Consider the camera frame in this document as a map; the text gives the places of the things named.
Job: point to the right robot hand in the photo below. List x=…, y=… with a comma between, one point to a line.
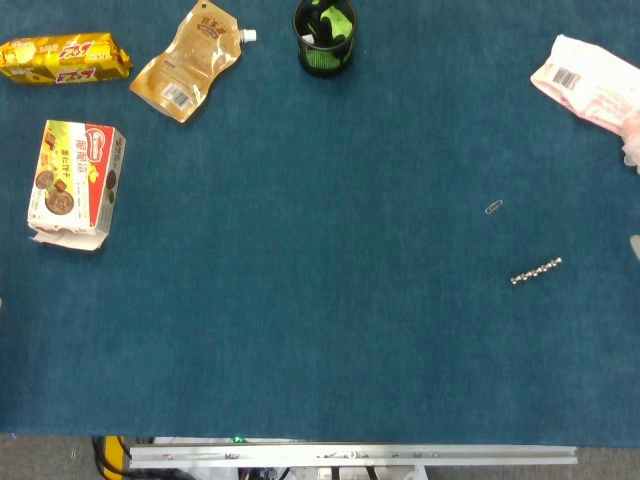
x=636, y=247

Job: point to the silver paper clip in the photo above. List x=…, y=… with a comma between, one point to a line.
x=494, y=206

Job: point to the pink white snack bag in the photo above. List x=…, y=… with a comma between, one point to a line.
x=592, y=85

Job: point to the blue felt table mat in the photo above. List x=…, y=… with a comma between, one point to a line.
x=320, y=240

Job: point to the black mesh pen holder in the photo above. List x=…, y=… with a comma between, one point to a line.
x=325, y=52

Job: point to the green and black cloth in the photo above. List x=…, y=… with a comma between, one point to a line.
x=330, y=22

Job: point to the gold spouted refill pouch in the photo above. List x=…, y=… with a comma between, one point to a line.
x=192, y=67

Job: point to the red white cookie box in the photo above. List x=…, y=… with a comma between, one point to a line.
x=75, y=180

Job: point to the yellow biscuit packet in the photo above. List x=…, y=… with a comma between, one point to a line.
x=62, y=58

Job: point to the aluminium profile rail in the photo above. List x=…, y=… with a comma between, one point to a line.
x=350, y=454

